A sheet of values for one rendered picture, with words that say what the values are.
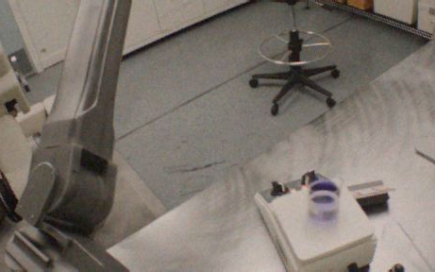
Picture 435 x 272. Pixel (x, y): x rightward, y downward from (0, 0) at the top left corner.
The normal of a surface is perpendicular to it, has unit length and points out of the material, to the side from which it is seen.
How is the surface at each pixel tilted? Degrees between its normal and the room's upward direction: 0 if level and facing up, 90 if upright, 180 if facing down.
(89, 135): 78
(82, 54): 29
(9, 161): 64
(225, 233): 0
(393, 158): 0
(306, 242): 0
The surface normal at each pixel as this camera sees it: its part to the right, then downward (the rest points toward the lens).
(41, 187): -0.43, -0.36
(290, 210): -0.16, -0.77
